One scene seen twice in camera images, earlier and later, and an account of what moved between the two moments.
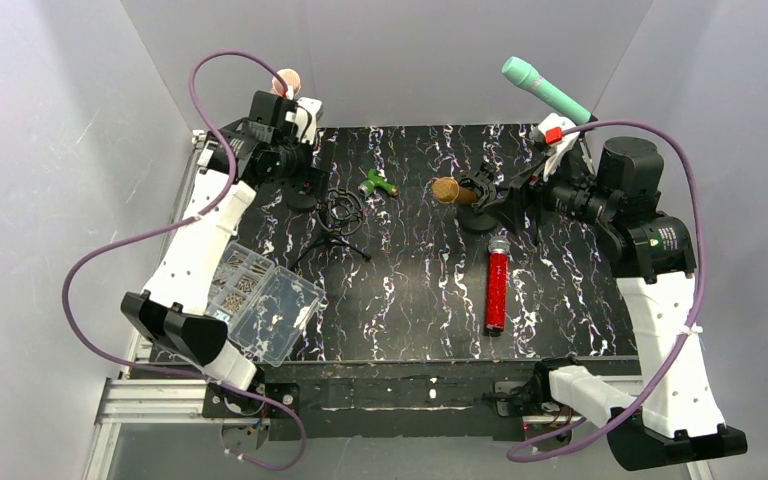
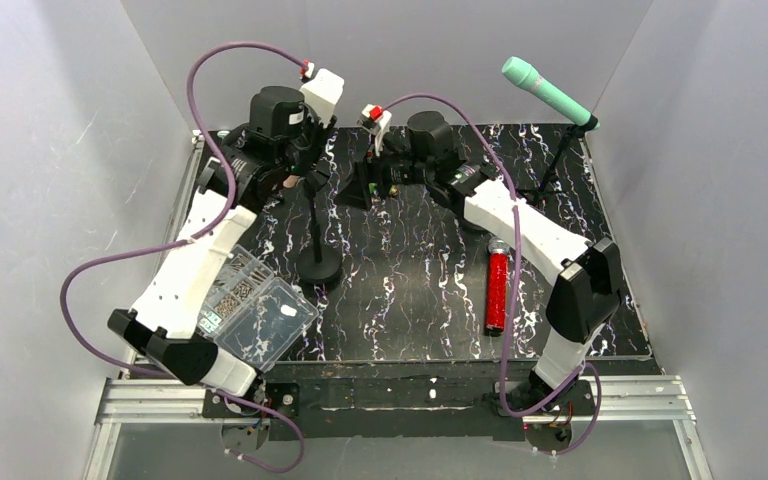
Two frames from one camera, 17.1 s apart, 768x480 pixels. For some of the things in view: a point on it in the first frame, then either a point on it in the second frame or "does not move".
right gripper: [522, 201] to [371, 171]
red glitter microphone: [496, 282] does not move
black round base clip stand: [301, 201] to [319, 265]
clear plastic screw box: [266, 307] does not move
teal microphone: [523, 72] does not move
